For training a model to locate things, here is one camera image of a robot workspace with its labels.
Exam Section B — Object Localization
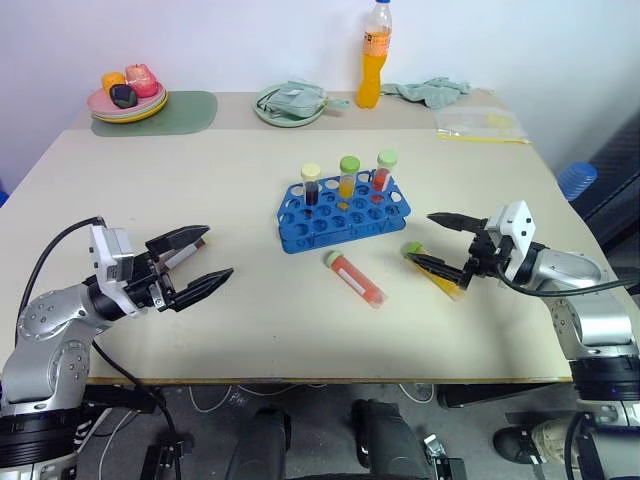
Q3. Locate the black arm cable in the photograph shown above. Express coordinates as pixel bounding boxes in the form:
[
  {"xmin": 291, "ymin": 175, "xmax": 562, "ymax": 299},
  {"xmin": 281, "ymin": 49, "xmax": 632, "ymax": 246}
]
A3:
[
  {"xmin": 496, "ymin": 262, "xmax": 640, "ymax": 297},
  {"xmin": 13, "ymin": 215, "xmax": 182, "ymax": 451}
]

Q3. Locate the dark purple toy fruit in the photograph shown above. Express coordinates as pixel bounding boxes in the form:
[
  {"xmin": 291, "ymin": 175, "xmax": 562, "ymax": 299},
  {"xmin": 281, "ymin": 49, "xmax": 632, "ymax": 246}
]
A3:
[{"xmin": 109, "ymin": 83, "xmax": 138, "ymax": 109}]

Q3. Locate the light green cloth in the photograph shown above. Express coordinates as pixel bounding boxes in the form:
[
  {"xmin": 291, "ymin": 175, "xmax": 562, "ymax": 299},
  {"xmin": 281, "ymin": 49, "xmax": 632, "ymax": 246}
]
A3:
[{"xmin": 381, "ymin": 76, "xmax": 472, "ymax": 110}]

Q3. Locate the blue test tube rack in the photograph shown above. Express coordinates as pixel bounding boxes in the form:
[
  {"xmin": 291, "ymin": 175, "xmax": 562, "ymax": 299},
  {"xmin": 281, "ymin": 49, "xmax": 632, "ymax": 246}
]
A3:
[{"xmin": 273, "ymin": 169, "xmax": 412, "ymax": 255}]

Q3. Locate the white floor cable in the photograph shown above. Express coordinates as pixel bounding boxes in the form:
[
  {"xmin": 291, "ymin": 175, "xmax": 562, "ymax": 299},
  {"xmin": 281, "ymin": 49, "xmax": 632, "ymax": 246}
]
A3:
[{"xmin": 187, "ymin": 383, "xmax": 236, "ymax": 415}]

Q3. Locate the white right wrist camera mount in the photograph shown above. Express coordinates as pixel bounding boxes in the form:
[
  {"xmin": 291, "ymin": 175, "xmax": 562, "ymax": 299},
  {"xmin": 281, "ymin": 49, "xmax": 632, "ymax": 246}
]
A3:
[{"xmin": 485, "ymin": 200, "xmax": 537, "ymax": 282}]

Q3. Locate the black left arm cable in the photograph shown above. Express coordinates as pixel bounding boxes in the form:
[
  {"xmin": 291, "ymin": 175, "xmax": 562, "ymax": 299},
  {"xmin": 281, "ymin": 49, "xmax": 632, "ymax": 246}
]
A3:
[{"xmin": 13, "ymin": 215, "xmax": 182, "ymax": 451}]

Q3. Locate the yellow plate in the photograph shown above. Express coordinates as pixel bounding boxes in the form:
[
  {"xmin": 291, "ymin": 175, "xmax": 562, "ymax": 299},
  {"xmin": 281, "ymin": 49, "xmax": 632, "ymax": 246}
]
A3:
[{"xmin": 91, "ymin": 98, "xmax": 170, "ymax": 125}]

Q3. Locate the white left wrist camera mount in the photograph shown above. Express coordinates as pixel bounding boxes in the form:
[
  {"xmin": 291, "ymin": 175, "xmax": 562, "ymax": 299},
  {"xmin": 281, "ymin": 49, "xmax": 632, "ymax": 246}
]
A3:
[{"xmin": 88, "ymin": 226, "xmax": 150, "ymax": 318}]

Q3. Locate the clear zip plastic bag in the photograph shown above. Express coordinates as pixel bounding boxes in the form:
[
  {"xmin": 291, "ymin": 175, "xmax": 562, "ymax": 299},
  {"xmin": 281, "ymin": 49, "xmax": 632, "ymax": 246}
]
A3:
[{"xmin": 432, "ymin": 105, "xmax": 532, "ymax": 146}]

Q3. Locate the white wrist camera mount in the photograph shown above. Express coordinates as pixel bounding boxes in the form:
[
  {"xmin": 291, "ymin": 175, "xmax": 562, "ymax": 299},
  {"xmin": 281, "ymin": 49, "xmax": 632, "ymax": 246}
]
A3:
[
  {"xmin": 485, "ymin": 200, "xmax": 537, "ymax": 282},
  {"xmin": 88, "ymin": 226, "xmax": 150, "ymax": 318}
]

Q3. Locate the orange soda bottle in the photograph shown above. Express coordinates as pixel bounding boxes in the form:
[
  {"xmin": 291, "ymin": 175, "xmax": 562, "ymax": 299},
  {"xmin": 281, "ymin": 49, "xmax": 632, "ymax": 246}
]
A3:
[{"xmin": 355, "ymin": 0, "xmax": 394, "ymax": 110}]

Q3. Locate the dark rounded shape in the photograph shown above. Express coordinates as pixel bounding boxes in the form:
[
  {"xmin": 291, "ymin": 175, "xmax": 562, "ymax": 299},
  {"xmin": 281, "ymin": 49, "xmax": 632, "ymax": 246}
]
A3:
[
  {"xmin": 348, "ymin": 398, "xmax": 434, "ymax": 480},
  {"xmin": 227, "ymin": 403, "xmax": 293, "ymax": 480}
]

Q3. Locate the green-capped yellow liquid tube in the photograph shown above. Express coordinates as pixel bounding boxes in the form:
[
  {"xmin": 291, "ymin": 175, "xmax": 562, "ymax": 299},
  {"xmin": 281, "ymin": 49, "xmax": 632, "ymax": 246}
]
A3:
[
  {"xmin": 403, "ymin": 240, "xmax": 465, "ymax": 304},
  {"xmin": 338, "ymin": 155, "xmax": 362, "ymax": 202}
]

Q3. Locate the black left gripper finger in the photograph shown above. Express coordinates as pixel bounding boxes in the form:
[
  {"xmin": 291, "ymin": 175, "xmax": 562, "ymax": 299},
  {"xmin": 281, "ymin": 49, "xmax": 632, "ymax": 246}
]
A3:
[
  {"xmin": 171, "ymin": 267, "xmax": 236, "ymax": 314},
  {"xmin": 145, "ymin": 225, "xmax": 212, "ymax": 258}
]

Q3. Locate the black shoe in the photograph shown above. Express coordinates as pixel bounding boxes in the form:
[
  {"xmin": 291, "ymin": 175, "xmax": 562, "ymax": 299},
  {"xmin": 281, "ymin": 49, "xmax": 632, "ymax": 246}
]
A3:
[{"xmin": 492, "ymin": 423, "xmax": 541, "ymax": 465}]

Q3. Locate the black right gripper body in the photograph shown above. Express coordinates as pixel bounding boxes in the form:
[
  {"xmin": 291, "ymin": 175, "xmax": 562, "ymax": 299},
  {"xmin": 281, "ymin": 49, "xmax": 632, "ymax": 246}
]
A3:
[{"xmin": 462, "ymin": 227, "xmax": 507, "ymax": 281}]

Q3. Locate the yellow-capped dark liquid tube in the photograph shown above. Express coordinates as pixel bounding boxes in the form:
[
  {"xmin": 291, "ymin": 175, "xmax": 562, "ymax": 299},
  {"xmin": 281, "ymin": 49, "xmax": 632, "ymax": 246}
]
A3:
[{"xmin": 299, "ymin": 162, "xmax": 322, "ymax": 209}]

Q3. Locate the pink toy apple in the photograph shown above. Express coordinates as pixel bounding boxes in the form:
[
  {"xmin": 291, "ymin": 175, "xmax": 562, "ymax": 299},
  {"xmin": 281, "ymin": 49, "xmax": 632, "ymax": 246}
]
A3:
[{"xmin": 124, "ymin": 62, "xmax": 160, "ymax": 99}]

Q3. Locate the pink plate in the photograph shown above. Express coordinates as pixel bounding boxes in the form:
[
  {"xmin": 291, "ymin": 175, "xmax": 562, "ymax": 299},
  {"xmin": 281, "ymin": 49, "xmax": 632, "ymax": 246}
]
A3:
[{"xmin": 86, "ymin": 81, "xmax": 167, "ymax": 117}]

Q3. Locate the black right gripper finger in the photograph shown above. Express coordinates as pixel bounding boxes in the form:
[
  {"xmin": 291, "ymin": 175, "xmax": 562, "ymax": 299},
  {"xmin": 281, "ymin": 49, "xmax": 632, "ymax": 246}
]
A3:
[
  {"xmin": 426, "ymin": 211, "xmax": 490, "ymax": 234},
  {"xmin": 406, "ymin": 252, "xmax": 475, "ymax": 292}
]

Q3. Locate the light green plate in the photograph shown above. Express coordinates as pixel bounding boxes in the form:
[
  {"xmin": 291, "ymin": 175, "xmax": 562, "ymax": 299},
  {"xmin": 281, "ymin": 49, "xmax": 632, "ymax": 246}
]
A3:
[{"xmin": 90, "ymin": 94, "xmax": 168, "ymax": 121}]

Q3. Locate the green placemat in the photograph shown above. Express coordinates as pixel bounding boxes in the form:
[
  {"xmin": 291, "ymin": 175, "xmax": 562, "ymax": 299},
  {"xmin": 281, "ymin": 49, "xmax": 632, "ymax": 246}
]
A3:
[{"xmin": 90, "ymin": 90, "xmax": 219, "ymax": 139}]

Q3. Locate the green-capped red liquid tube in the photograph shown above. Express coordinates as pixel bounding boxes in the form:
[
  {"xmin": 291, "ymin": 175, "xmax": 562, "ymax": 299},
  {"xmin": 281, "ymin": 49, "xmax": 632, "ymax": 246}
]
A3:
[
  {"xmin": 370, "ymin": 149, "xmax": 399, "ymax": 194},
  {"xmin": 324, "ymin": 249, "xmax": 391, "ymax": 310}
]

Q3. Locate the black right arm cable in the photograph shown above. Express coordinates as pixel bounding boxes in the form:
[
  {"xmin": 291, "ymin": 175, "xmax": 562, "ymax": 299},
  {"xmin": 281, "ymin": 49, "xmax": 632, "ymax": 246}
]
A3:
[{"xmin": 496, "ymin": 262, "xmax": 640, "ymax": 297}]

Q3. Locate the black carbon-pattern panel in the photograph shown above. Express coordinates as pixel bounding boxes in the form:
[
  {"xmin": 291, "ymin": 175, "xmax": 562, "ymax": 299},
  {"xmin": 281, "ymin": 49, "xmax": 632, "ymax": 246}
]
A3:
[{"xmin": 568, "ymin": 113, "xmax": 640, "ymax": 254}]

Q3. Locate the pale green plate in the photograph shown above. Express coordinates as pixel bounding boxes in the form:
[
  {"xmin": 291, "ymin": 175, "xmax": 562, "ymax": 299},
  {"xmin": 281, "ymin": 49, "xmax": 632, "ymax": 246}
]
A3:
[{"xmin": 252, "ymin": 84, "xmax": 330, "ymax": 128}]

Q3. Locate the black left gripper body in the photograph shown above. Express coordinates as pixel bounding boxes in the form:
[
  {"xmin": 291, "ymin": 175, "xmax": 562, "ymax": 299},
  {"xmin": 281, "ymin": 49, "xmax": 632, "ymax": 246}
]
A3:
[{"xmin": 122, "ymin": 249, "xmax": 179, "ymax": 314}]

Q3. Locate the orange toy fruit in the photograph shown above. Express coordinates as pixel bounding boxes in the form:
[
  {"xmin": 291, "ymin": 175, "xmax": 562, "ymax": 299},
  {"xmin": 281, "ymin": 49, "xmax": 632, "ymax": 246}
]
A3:
[{"xmin": 100, "ymin": 71, "xmax": 127, "ymax": 94}]

